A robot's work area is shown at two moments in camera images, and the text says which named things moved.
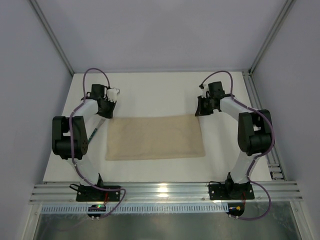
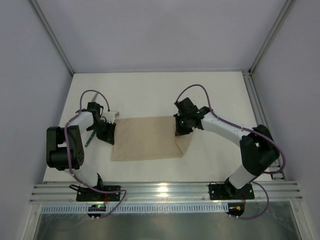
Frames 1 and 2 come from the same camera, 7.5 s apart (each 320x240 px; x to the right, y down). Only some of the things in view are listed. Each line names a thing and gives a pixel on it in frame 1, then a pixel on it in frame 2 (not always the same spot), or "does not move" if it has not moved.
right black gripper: [203, 107] to [182, 128]
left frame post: [56, 44] does not move
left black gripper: [106, 107] to [105, 131]
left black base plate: [91, 193] does not move
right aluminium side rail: [275, 171] does not move
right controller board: [236, 209] does not move
